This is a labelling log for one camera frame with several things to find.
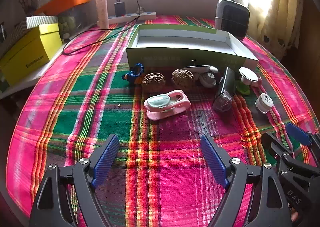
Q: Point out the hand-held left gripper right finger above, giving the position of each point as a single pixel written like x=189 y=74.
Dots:
x=212 y=157

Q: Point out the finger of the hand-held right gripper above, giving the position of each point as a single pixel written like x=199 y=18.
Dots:
x=298 y=134
x=275 y=145

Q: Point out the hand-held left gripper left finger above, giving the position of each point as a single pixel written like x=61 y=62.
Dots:
x=106 y=159

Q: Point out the small white round jar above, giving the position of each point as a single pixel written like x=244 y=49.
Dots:
x=264 y=100

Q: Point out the black rectangular bottle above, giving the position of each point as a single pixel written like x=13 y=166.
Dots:
x=225 y=87

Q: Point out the white disc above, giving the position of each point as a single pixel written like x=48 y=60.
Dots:
x=248 y=75

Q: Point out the white clip with round lens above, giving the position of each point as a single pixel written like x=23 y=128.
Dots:
x=208 y=78

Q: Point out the brown walnut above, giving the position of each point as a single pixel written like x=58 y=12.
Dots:
x=182 y=78
x=153 y=81

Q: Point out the green white cardboard box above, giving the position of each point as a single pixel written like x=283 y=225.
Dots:
x=175 y=54

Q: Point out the person's right hand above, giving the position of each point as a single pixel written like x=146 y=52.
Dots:
x=295 y=216

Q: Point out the pink green plaid tablecloth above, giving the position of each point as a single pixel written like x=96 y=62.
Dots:
x=75 y=117

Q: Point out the yellow heart print curtain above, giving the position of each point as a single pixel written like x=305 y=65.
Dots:
x=275 y=17

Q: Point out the small white black heater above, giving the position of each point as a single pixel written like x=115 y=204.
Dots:
x=233 y=19

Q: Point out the yellow cardboard box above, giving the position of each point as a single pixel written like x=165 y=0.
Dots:
x=30 y=49

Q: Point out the clear plastic storage bin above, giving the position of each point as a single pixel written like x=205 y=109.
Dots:
x=72 y=20

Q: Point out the white blue power strip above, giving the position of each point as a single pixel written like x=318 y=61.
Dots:
x=142 y=15

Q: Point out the beige cosmetic tube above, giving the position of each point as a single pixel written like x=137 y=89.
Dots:
x=102 y=9

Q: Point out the black power adapter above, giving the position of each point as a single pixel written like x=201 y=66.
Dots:
x=119 y=9

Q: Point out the green white striped box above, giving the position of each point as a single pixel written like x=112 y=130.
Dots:
x=41 y=20

